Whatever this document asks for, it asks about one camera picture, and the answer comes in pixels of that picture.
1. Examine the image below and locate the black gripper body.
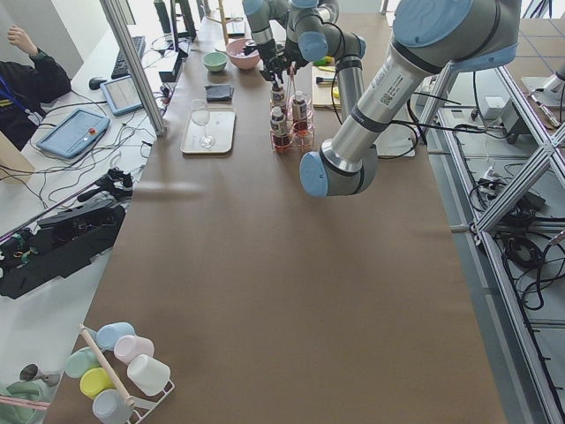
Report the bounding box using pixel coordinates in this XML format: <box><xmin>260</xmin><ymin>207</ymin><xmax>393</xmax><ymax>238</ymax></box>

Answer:
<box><xmin>283</xmin><ymin>39</ymin><xmax>305</xmax><ymax>71</ymax></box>
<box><xmin>260</xmin><ymin>53</ymin><xmax>285</xmax><ymax>84</ymax></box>

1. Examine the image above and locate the tea bottle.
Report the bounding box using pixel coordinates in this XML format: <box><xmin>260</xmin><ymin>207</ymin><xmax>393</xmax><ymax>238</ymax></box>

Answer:
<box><xmin>291</xmin><ymin>90</ymin><xmax>308</xmax><ymax>133</ymax></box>
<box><xmin>270</xmin><ymin>106</ymin><xmax>290</xmax><ymax>153</ymax></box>
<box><xmin>270</xmin><ymin>84</ymin><xmax>287</xmax><ymax>112</ymax></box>

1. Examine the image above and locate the copper wire bottle basket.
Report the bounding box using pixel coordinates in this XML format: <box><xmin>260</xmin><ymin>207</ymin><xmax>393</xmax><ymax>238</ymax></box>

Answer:
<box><xmin>269</xmin><ymin>67</ymin><xmax>315</xmax><ymax>154</ymax></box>

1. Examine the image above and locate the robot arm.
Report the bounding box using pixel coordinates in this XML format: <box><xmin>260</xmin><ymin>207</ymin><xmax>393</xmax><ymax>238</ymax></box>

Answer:
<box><xmin>242</xmin><ymin>0</ymin><xmax>290</xmax><ymax>83</ymax></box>
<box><xmin>299</xmin><ymin>1</ymin><xmax>521</xmax><ymax>197</ymax></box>

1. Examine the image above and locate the metal muddler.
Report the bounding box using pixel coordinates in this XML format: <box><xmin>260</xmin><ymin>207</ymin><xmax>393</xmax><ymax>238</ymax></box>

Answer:
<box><xmin>314</xmin><ymin>76</ymin><xmax>337</xmax><ymax>86</ymax></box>

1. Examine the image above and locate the pink bowl with ice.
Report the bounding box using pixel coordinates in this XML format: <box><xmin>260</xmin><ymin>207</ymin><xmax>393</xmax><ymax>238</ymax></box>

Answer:
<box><xmin>226</xmin><ymin>39</ymin><xmax>260</xmax><ymax>71</ymax></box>

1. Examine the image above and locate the wooden cutting board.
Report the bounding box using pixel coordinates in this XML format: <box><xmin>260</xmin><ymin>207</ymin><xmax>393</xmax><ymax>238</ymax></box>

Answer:
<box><xmin>311</xmin><ymin>66</ymin><xmax>340</xmax><ymax>109</ymax></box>

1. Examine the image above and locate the green bowl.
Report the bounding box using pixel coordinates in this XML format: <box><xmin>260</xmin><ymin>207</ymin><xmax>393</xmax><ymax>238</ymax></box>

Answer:
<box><xmin>202</xmin><ymin>51</ymin><xmax>228</xmax><ymax>72</ymax></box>

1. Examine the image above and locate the grey folded cloth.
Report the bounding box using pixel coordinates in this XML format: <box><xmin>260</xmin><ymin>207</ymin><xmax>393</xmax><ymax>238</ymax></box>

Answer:
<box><xmin>205</xmin><ymin>84</ymin><xmax>235</xmax><ymax>102</ymax></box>

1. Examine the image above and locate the wine glass on tray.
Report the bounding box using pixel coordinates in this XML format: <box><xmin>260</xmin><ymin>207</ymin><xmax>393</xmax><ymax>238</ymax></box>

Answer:
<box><xmin>191</xmin><ymin>99</ymin><xmax>215</xmax><ymax>148</ymax></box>

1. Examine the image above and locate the cream serving tray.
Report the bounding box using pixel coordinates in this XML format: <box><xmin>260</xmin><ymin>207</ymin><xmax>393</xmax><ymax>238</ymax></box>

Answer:
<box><xmin>180</xmin><ymin>106</ymin><xmax>236</xmax><ymax>155</ymax></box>

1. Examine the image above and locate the black keyboard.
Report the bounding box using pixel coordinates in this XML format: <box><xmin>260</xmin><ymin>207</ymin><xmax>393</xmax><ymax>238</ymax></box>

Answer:
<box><xmin>110</xmin><ymin>35</ymin><xmax>147</xmax><ymax>80</ymax></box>

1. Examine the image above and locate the blue teach pendant far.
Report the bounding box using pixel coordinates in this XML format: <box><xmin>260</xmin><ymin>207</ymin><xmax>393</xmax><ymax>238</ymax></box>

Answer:
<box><xmin>100</xmin><ymin>75</ymin><xmax>142</xmax><ymax>117</ymax></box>

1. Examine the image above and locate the blue teach pendant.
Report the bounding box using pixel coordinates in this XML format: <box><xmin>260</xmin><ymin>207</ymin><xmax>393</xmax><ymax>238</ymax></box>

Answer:
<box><xmin>100</xmin><ymin>75</ymin><xmax>142</xmax><ymax>117</ymax></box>
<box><xmin>36</xmin><ymin>109</ymin><xmax>110</xmax><ymax>159</ymax></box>

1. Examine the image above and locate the black computer mouse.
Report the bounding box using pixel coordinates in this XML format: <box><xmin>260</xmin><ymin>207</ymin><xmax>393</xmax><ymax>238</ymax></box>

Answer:
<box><xmin>88</xmin><ymin>77</ymin><xmax>107</xmax><ymax>91</ymax></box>

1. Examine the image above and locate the blue teach pendant near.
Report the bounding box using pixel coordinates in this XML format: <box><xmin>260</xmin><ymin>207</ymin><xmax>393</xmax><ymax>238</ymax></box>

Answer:
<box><xmin>36</xmin><ymin>109</ymin><xmax>110</xmax><ymax>159</ymax></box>

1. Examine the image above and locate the seated person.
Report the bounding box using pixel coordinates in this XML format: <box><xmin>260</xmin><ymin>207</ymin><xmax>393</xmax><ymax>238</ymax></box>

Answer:
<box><xmin>1</xmin><ymin>26</ymin><xmax>72</xmax><ymax>150</ymax></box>

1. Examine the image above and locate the black plastic device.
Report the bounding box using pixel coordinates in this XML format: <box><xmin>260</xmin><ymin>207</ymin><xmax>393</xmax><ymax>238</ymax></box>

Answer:
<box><xmin>1</xmin><ymin>168</ymin><xmax>133</xmax><ymax>299</ymax></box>

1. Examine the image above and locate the pale pink cup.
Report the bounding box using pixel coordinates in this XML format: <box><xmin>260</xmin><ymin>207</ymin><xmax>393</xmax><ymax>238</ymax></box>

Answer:
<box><xmin>113</xmin><ymin>335</ymin><xmax>154</xmax><ymax>364</ymax></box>

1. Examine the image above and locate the light blue cup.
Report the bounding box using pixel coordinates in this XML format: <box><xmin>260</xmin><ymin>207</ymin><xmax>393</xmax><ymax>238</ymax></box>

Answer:
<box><xmin>95</xmin><ymin>322</ymin><xmax>136</xmax><ymax>350</ymax></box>

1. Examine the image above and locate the white cup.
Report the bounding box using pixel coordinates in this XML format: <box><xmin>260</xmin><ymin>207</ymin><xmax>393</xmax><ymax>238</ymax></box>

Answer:
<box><xmin>127</xmin><ymin>354</ymin><xmax>171</xmax><ymax>397</ymax></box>

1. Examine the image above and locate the mint green cup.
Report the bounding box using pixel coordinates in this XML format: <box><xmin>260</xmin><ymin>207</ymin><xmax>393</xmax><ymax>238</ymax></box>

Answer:
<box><xmin>64</xmin><ymin>347</ymin><xmax>100</xmax><ymax>379</ymax></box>

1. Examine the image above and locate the yellow cup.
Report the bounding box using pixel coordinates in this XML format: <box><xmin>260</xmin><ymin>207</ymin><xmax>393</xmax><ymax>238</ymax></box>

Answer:
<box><xmin>79</xmin><ymin>367</ymin><xmax>115</xmax><ymax>400</ymax></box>

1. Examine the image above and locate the grey blue cup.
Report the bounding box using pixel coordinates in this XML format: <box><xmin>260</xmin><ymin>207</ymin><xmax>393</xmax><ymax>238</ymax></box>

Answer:
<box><xmin>92</xmin><ymin>389</ymin><xmax>132</xmax><ymax>424</ymax></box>

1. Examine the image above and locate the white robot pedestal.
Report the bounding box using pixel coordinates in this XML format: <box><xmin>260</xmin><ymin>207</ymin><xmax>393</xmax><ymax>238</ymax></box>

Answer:
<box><xmin>375</xmin><ymin>125</ymin><xmax>416</xmax><ymax>157</ymax></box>

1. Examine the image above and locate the aluminium frame post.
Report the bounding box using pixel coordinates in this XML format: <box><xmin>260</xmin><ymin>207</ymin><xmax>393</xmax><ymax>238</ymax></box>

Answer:
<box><xmin>100</xmin><ymin>0</ymin><xmax>166</xmax><ymax>137</ymax></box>

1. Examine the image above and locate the wooden rack handle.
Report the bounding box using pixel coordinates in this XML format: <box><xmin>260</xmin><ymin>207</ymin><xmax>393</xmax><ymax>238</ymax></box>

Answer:
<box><xmin>79</xmin><ymin>324</ymin><xmax>134</xmax><ymax>406</ymax></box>

